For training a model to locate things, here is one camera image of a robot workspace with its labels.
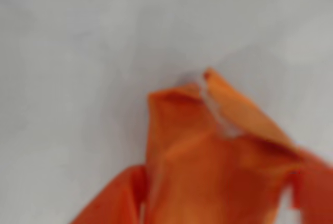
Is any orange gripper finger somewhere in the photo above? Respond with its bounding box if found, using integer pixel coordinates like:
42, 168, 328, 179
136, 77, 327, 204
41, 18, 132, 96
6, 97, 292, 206
69, 165, 146, 224
288, 148, 333, 224

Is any orange paper bundle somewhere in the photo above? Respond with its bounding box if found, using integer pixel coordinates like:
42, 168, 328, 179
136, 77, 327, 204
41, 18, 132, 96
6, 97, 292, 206
144, 67, 305, 224

